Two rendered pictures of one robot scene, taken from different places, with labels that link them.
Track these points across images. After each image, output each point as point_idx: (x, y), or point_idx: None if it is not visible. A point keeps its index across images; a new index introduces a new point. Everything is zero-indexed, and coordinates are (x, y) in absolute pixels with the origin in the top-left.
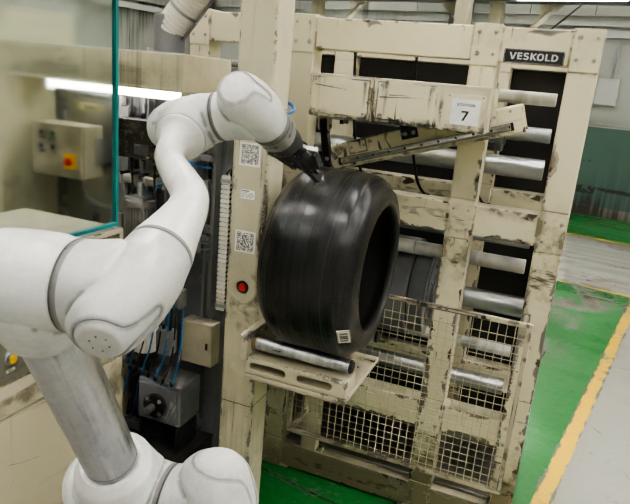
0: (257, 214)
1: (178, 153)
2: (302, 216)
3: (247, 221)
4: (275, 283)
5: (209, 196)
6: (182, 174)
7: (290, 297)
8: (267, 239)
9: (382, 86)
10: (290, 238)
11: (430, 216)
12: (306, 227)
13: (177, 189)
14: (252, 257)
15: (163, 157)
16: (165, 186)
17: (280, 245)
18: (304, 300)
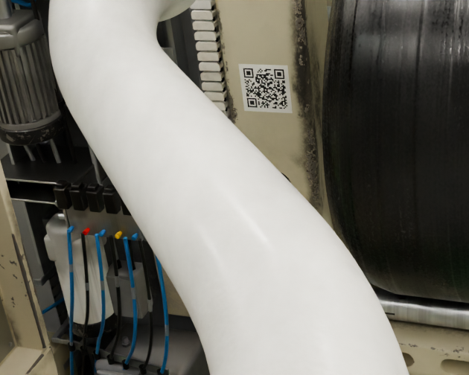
0: (284, 23)
1: (151, 59)
2: (421, 27)
3: (263, 42)
4: (380, 200)
5: None
6: (232, 225)
7: (423, 226)
8: (340, 98)
9: None
10: (402, 89)
11: None
12: (439, 54)
13: (250, 354)
14: (289, 119)
15: (98, 95)
16: None
17: (379, 110)
18: (460, 229)
